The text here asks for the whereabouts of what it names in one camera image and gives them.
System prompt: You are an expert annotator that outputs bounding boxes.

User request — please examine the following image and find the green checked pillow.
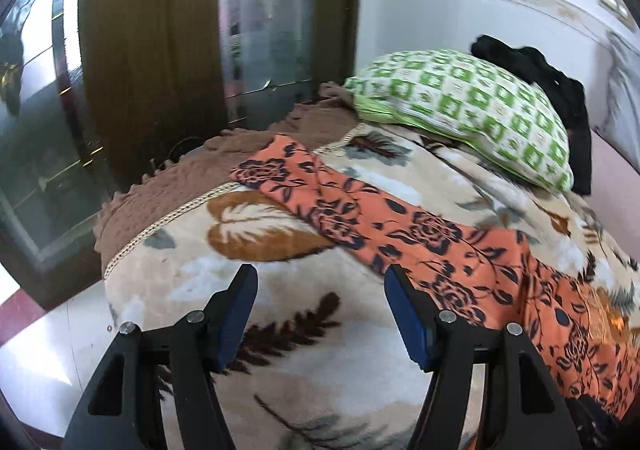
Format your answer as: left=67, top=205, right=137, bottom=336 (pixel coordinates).
left=344, top=49, right=575, bottom=193

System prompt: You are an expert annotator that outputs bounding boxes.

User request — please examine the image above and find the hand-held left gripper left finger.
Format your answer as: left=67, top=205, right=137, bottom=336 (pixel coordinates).
left=60, top=264, right=259, bottom=450

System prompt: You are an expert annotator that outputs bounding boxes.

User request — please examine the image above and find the brown quilted bedspread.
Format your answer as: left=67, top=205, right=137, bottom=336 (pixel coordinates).
left=94, top=80, right=362, bottom=277

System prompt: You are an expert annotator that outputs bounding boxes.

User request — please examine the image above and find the beige light switch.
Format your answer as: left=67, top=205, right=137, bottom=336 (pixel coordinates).
left=597, top=0, right=632, bottom=24

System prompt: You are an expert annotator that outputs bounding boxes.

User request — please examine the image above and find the grey pillow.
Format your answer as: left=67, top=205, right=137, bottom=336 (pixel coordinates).
left=592, top=29, right=640, bottom=172

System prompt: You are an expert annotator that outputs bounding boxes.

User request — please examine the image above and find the pink bolster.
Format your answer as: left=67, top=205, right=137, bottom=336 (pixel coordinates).
left=585, top=127, right=640, bottom=251

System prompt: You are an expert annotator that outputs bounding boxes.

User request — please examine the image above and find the leaf print blanket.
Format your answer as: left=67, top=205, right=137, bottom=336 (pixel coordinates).
left=102, top=123, right=640, bottom=450

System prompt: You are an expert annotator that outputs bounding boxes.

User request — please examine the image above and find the black cloth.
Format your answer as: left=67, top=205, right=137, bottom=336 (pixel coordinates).
left=470, top=34, right=594, bottom=196

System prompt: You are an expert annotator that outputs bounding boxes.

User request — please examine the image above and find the glass door panel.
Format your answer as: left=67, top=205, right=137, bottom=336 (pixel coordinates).
left=217, top=0, right=364, bottom=127

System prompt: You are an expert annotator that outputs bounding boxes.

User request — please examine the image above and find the brown wooden door frame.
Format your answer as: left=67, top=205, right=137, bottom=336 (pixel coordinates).
left=79, top=0, right=232, bottom=183

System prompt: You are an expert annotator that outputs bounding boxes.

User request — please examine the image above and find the orange floral garment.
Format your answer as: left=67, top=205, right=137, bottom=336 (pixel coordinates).
left=230, top=133, right=640, bottom=423

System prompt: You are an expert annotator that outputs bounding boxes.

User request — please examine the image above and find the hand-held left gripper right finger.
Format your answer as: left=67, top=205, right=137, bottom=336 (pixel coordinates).
left=384, top=264, right=584, bottom=450

